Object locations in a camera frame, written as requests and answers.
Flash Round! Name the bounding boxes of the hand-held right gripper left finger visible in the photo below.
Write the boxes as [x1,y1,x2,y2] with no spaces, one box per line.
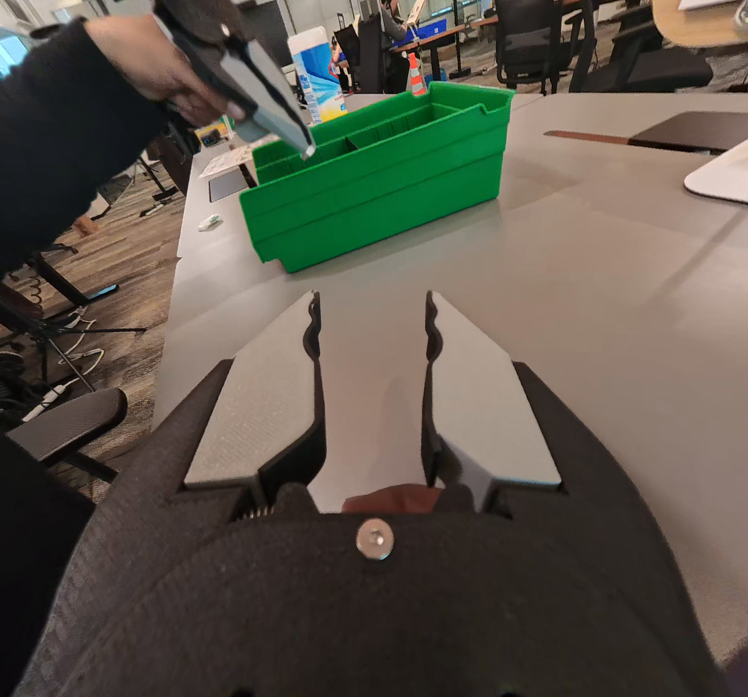
[185,291,329,502]

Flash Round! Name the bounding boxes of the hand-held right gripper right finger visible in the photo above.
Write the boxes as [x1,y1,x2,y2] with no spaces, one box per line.
[420,291,562,512]

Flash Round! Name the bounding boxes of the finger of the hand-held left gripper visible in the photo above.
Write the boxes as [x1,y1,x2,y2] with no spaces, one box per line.
[241,40,318,157]
[220,56,306,160]

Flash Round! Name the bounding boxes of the green plastic bin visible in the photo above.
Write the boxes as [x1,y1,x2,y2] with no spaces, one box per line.
[238,81,516,274]

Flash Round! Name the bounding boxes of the person's left forearm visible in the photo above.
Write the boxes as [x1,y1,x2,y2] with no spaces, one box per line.
[0,18,176,277]

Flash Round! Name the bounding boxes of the disinfecting wipes canister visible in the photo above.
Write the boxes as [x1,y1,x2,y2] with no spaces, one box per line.
[288,26,348,125]

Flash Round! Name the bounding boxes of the white printed desk sheet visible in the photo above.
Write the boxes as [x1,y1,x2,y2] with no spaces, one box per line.
[198,145,253,180]

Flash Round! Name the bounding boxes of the large black display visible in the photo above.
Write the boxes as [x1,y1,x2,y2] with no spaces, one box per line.
[236,1,293,67]

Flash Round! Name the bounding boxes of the blue plastic bin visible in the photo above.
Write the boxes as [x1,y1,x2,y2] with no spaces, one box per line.
[393,18,448,44]

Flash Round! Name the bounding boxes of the black mesh office chair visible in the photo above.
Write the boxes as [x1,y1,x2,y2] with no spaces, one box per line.
[6,387,129,482]

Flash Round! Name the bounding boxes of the person's dark trousers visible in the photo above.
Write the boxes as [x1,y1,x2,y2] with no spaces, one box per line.
[0,434,97,686]

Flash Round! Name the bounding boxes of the black desk cable cover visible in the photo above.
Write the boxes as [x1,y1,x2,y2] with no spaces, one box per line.
[628,112,748,153]
[208,170,251,203]

